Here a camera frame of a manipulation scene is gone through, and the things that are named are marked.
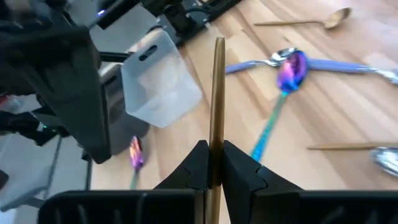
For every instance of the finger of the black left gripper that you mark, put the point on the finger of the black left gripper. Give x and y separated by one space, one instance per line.
81 102

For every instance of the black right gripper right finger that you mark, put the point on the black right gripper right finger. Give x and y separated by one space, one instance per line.
245 180

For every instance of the clear plastic bin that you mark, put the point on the clear plastic bin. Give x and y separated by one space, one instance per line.
161 93

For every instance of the iridescent rainbow spoon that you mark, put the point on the iridescent rainbow spoon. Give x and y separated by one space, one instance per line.
136 155
292 73

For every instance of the black metal table frame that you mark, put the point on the black metal table frame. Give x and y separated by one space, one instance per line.
115 57

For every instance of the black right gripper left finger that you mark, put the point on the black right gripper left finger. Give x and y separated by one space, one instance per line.
186 180

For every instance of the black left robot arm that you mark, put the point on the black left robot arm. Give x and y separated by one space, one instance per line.
182 18

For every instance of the wooden spoon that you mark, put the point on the wooden spoon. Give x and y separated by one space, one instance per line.
337 17

